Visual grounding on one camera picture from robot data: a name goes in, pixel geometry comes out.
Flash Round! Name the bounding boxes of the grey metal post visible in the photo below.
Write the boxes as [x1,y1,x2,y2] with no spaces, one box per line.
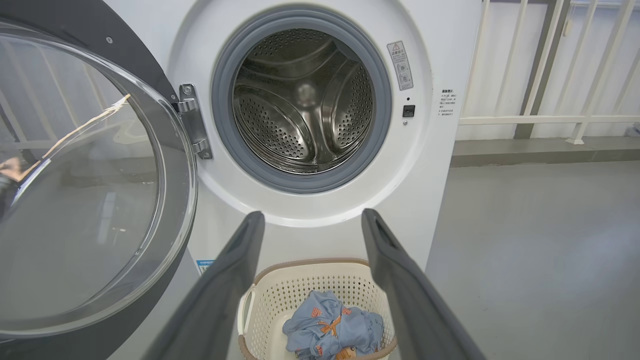
[514,0,572,140]

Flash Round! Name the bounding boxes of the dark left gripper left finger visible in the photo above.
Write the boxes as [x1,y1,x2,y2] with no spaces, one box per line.
[142,211,266,360]

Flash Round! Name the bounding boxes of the blue patterned clothes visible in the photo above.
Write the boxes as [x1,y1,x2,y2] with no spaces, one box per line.
[232,28,376,176]

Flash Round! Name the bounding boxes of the blue garment orange print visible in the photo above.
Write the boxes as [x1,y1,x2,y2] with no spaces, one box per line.
[282,291,373,360]

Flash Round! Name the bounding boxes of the white front-load washing machine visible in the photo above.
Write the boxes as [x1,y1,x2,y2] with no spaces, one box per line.
[102,0,483,360]

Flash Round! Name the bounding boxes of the black round glass washer door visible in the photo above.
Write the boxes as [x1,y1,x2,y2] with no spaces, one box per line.
[0,0,201,360]

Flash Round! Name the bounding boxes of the black warning text label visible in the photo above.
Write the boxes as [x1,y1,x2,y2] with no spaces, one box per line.
[439,89,457,118]

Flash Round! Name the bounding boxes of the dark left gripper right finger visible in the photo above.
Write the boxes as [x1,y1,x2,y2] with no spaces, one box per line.
[361,208,488,360]

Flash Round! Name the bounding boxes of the grey warning sticker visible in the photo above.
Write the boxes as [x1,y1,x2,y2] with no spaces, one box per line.
[386,40,414,91]

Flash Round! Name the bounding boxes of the metal washer door hinge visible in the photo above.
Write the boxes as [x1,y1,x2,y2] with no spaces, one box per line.
[172,83,214,161]

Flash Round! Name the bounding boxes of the cream and blue garment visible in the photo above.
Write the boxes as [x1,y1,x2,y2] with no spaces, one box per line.
[350,309,385,352]

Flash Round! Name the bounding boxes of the cream laundry basket brown rim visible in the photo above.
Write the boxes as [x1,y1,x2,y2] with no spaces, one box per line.
[237,258,398,360]

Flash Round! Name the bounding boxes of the white metal railing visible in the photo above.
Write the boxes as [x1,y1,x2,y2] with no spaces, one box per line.
[457,0,640,146]

